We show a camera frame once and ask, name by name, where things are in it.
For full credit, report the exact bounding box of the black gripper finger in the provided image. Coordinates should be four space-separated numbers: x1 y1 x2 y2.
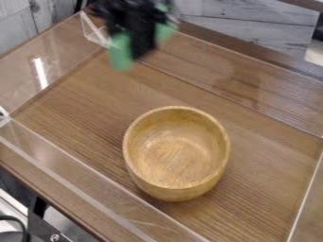
129 27 156 61

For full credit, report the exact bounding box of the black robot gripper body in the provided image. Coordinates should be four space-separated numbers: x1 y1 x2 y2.
90 0 176 42

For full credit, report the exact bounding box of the green rectangular block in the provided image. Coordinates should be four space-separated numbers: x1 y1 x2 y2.
105 3 179 72

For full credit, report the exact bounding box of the brown wooden bowl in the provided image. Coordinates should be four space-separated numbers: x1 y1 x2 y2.
123 106 231 201

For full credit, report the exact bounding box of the clear acrylic corner bracket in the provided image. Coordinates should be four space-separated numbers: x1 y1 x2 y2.
80 11 112 49

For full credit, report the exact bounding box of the black cable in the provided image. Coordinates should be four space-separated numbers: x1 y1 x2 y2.
0 215 30 242

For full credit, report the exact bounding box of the black table leg bracket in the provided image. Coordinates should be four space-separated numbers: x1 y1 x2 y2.
28 197 72 242

